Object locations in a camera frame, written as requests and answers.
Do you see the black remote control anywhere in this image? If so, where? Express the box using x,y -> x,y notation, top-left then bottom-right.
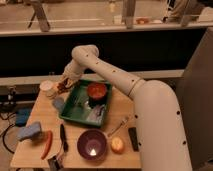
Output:
128,127 -> 139,151

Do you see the dark red grape bunch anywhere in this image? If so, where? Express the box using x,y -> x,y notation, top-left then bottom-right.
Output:
57,82 -> 71,94

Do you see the purple bowl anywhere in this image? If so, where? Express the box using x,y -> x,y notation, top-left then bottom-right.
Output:
77,129 -> 107,161

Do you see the silver fork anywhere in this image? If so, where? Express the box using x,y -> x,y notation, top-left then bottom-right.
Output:
107,116 -> 129,137

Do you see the green plastic tray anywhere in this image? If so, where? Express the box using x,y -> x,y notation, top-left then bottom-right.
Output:
59,80 -> 112,127

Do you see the blue sponge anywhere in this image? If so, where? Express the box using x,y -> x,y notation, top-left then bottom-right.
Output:
17,122 -> 42,141

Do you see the black cable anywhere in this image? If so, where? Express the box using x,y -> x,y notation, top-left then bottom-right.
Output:
0,109 -> 19,155

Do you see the white plastic cup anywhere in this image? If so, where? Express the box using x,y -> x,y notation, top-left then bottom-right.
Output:
39,80 -> 56,98

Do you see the small dark gadget table edge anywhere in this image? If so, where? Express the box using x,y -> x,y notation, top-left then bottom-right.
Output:
47,156 -> 62,171

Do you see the black handled knife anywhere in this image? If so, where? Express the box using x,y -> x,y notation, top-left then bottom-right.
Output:
60,124 -> 69,152

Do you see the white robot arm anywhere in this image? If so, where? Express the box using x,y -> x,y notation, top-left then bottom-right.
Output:
63,45 -> 192,171

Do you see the grey blue small cloth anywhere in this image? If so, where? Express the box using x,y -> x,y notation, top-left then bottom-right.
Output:
52,97 -> 65,112

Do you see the blue grey cloth in tray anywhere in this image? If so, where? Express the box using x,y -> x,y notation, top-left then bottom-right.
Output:
86,105 -> 105,123

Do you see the orange red bowl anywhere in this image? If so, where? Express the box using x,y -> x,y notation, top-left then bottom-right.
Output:
87,82 -> 107,100

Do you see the blue box off table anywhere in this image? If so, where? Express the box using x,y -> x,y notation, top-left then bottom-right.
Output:
15,108 -> 31,127

